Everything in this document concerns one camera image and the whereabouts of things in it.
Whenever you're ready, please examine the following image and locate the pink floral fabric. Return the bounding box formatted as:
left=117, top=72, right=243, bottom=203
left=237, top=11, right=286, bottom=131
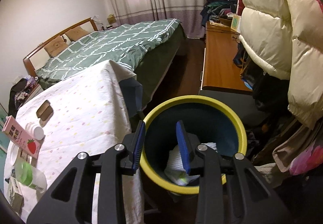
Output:
left=272, top=120, right=322, bottom=175

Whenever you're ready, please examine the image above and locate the pile of dark clothes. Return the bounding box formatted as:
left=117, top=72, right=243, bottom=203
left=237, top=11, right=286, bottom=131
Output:
left=200, top=0, right=238, bottom=27

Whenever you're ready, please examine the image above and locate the left brown pillow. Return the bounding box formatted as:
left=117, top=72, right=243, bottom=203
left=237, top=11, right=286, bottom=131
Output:
left=44, top=36, right=68, bottom=57

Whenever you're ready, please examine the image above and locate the white tissue paper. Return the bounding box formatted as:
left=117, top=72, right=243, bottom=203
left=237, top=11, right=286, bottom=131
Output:
left=164, top=141, right=219, bottom=186

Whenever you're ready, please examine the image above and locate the wooden desk top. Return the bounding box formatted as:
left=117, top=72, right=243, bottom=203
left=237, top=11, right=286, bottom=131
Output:
left=200, top=23, right=252, bottom=95

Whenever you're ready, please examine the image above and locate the cream puffer jacket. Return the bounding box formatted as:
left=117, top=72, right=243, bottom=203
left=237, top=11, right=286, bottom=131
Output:
left=240, top=0, right=322, bottom=128

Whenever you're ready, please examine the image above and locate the brown pillow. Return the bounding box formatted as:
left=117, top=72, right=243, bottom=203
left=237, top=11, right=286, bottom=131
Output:
left=65, top=26, right=90, bottom=41
left=44, top=36, right=68, bottom=57

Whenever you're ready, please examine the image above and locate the clothes pile on nightstand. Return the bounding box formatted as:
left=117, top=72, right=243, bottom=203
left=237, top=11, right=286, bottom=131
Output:
left=8, top=75, right=38, bottom=117

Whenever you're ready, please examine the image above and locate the white paper plate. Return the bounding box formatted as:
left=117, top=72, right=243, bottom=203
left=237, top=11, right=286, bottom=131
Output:
left=10, top=144, right=21, bottom=166

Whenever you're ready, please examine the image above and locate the wooden bed headboard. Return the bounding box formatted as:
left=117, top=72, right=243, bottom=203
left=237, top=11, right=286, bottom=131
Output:
left=23, top=18, right=98, bottom=77

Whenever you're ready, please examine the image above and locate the right brown pillow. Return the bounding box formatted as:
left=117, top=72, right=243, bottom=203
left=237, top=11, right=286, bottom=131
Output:
left=65, top=26, right=90, bottom=41

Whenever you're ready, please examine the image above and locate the green patterned bed quilt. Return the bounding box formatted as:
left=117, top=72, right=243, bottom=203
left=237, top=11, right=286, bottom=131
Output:
left=36, top=19, right=181, bottom=90

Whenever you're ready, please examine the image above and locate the green clear plastic cup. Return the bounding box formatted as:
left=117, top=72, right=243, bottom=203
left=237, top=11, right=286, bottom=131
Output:
left=14, top=160, right=47, bottom=193

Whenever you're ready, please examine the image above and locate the small brown cardboard box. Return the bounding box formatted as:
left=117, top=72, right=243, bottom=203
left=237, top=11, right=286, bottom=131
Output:
left=36, top=100, right=54, bottom=121

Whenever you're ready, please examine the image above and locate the pink strawberry milk carton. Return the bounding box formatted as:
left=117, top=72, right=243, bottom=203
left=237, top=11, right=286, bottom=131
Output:
left=2, top=116, right=41, bottom=159

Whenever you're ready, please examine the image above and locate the yellow rimmed trash bin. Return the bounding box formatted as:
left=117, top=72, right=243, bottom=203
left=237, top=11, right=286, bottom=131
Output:
left=140, top=95, right=247, bottom=195

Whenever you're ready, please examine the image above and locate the small white green box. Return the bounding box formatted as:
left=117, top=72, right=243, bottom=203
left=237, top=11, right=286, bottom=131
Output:
left=7, top=176, right=24, bottom=214

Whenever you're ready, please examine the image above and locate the white floral tablecloth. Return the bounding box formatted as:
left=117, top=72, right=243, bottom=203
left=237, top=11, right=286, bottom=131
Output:
left=1, top=60, right=144, bottom=223

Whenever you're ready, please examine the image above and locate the tissue box on nightstand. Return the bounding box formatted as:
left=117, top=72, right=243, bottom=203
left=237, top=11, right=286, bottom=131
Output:
left=107, top=14, right=117, bottom=25

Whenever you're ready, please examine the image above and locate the white pill bottle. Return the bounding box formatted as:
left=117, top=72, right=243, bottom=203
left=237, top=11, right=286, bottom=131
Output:
left=25, top=122, right=45, bottom=141

